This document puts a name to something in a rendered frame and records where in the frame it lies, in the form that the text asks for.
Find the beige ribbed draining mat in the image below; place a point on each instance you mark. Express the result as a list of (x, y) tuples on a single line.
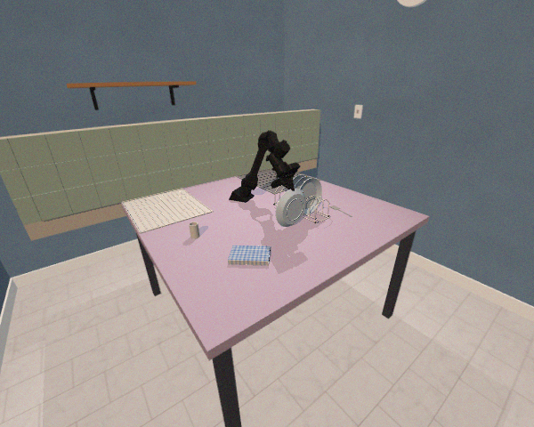
[(154, 212)]

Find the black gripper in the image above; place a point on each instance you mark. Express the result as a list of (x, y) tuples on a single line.
[(284, 174)]

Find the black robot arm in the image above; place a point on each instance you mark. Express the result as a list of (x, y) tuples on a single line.
[(277, 153)]

